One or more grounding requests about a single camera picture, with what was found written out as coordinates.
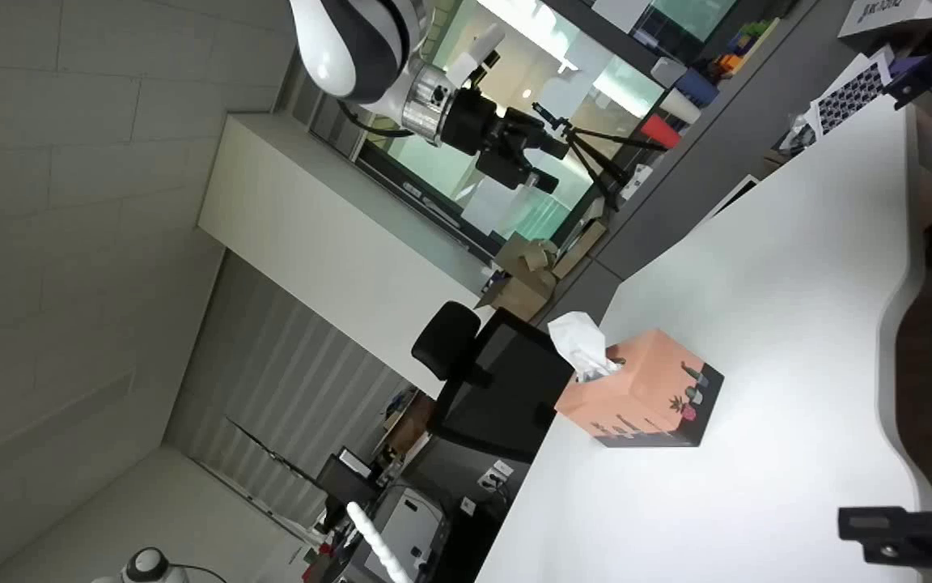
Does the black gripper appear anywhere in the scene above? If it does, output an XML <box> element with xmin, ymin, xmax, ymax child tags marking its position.
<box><xmin>440</xmin><ymin>86</ymin><xmax>569</xmax><ymax>191</ymax></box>

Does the white tissue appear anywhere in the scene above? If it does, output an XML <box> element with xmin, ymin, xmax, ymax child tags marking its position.
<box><xmin>548</xmin><ymin>309</ymin><xmax>619</xmax><ymax>381</ymax></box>

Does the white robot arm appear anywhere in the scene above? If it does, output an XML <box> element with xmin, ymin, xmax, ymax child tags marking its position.
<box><xmin>287</xmin><ymin>0</ymin><xmax>566</xmax><ymax>195</ymax></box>

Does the cardboard box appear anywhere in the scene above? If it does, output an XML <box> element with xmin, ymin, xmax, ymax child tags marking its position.
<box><xmin>483</xmin><ymin>237</ymin><xmax>555</xmax><ymax>319</ymax></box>

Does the orange black tissue box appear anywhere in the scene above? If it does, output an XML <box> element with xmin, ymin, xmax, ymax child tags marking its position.
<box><xmin>555</xmin><ymin>331</ymin><xmax>725</xmax><ymax>446</ymax></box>

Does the black office chair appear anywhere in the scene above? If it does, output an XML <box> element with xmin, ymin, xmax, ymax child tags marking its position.
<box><xmin>412</xmin><ymin>302</ymin><xmax>572</xmax><ymax>462</ymax></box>

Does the black camera tripod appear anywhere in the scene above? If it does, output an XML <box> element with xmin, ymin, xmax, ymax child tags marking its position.
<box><xmin>531</xmin><ymin>103</ymin><xmax>660</xmax><ymax>210</ymax></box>

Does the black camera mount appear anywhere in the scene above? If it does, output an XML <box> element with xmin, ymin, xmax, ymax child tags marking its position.
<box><xmin>839</xmin><ymin>506</ymin><xmax>932</xmax><ymax>571</ymax></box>

